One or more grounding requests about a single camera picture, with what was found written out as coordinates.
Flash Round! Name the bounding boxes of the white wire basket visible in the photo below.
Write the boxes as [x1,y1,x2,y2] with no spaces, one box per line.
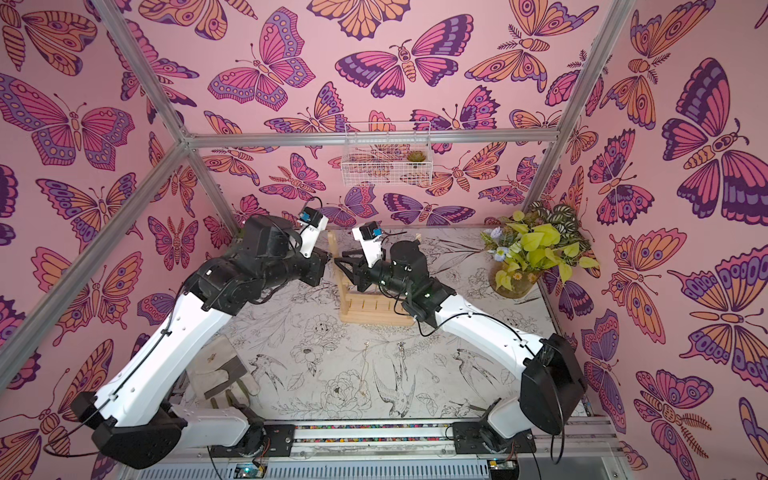
[339,120,434,188]

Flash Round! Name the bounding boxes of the small succulent in basket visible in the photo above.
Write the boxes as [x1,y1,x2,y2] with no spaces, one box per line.
[406,150,428,163]

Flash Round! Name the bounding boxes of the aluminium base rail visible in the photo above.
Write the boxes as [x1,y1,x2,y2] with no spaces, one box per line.
[114,417,634,479]

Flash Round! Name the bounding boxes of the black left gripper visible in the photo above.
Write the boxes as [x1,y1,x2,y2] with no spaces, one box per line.
[261,246,335,295]

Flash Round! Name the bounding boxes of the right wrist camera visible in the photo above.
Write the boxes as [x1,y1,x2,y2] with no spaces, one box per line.
[352,221,384,267]

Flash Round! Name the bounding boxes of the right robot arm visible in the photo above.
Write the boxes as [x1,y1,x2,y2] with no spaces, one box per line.
[334,240,587,451]

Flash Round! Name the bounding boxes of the wooden jewelry display stand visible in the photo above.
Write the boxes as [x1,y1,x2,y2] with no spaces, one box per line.
[333,265,415,327]

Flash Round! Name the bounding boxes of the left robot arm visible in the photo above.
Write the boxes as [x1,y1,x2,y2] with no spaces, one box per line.
[70,208,330,469]

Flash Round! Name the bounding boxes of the potted green plant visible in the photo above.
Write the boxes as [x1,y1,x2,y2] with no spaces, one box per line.
[481,201,600,299]

